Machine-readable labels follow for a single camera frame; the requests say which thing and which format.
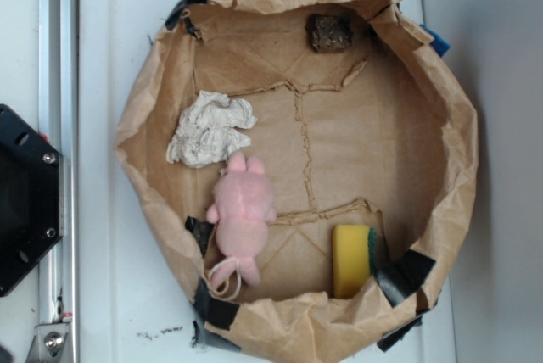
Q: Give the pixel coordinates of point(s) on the dark brown rock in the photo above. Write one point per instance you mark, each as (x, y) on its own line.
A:
(329, 33)

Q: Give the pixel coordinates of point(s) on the brown paper bag container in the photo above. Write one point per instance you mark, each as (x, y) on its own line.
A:
(380, 134)

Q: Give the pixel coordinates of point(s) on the pink plush pig toy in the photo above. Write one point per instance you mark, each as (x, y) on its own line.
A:
(242, 212)

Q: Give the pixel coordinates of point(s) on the crumpled white paper towel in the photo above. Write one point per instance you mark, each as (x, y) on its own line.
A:
(210, 130)

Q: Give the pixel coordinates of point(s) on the yellow green sponge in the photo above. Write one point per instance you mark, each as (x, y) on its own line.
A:
(354, 258)

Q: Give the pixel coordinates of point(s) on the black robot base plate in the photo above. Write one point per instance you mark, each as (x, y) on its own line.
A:
(30, 199)

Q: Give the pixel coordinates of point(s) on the aluminium frame rail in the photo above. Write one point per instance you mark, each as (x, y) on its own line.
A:
(58, 53)

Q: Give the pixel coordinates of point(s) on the metal corner bracket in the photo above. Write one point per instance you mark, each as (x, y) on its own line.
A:
(48, 343)

